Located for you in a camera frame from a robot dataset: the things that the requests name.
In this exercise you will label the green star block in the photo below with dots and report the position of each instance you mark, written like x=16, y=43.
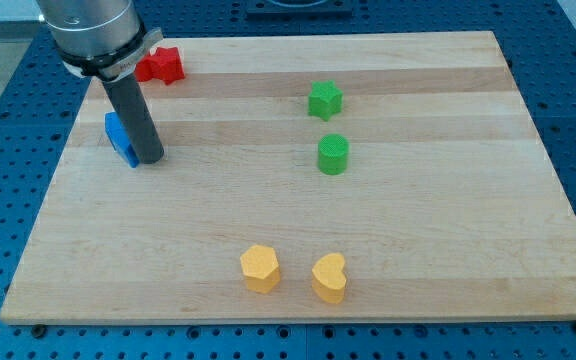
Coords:
x=325, y=99

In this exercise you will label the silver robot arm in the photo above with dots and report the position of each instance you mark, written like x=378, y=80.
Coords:
x=98, y=38

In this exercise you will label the blue block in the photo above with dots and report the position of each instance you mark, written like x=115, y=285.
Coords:
x=119, y=139

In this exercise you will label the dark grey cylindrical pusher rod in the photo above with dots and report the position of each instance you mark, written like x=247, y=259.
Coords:
x=128, y=102

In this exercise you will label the green cylinder block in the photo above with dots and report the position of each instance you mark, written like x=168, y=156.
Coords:
x=333, y=151

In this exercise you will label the red star block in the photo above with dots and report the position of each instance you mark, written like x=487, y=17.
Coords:
x=164, y=64

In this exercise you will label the light wooden board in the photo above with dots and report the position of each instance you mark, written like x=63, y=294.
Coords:
x=449, y=209

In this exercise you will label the yellow heart block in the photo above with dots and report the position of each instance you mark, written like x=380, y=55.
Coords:
x=328, y=278

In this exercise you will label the yellow hexagon block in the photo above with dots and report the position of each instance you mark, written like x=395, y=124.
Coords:
x=260, y=268

